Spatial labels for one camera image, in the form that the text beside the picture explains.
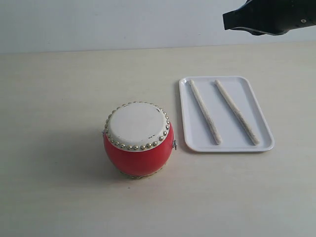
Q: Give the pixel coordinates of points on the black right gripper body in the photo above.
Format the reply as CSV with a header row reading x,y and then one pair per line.
x,y
277,17

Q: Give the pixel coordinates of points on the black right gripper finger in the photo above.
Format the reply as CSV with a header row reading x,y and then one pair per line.
x,y
241,19

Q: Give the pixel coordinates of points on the white wooden drumstick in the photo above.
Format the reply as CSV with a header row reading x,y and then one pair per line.
x,y
205,112
237,112

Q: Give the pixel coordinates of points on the small red drum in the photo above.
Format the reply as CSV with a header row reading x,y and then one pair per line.
x,y
138,138

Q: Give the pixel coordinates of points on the white rectangular plastic tray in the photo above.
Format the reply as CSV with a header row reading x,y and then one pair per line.
x,y
197,134

